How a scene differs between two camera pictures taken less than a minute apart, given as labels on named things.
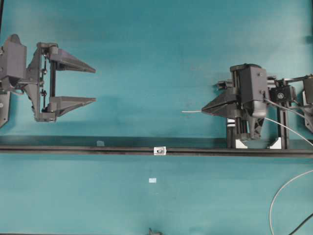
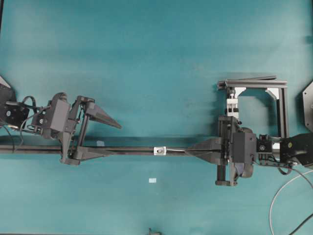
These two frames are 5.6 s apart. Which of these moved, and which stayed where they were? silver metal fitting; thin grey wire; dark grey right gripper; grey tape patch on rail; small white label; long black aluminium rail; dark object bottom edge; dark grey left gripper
Moved: dark grey left gripper; dark grey right gripper; thin grey wire
Stayed: dark object bottom edge; long black aluminium rail; silver metal fitting; grey tape patch on rail; small white label
